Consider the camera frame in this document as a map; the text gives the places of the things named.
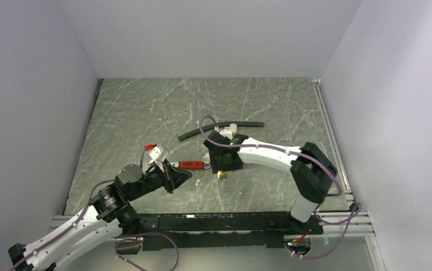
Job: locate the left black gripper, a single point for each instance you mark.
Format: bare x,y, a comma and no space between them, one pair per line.
172,178

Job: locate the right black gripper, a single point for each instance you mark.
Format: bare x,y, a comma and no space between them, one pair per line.
216,165

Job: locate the brass padlock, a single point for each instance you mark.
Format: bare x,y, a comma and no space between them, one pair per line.
222,175

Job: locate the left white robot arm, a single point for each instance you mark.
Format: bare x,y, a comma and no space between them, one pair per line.
107,213

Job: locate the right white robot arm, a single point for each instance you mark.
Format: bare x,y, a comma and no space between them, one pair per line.
312,171

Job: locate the white pipe elbow near wrench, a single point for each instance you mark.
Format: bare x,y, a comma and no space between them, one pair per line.
206,159

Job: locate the red handled adjustable wrench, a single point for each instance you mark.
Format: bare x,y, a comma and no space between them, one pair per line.
190,165

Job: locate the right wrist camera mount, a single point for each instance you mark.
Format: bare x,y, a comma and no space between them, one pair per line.
225,132

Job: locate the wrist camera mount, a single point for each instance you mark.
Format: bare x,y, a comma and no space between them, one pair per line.
158,154
225,132

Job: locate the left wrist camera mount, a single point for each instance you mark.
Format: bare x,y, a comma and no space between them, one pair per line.
158,154

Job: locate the white pipe elbow near hose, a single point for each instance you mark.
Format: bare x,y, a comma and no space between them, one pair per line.
233,128

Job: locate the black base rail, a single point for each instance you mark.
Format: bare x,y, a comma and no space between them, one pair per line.
236,229

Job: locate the aluminium rail right edge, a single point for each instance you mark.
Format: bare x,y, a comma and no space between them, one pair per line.
360,225

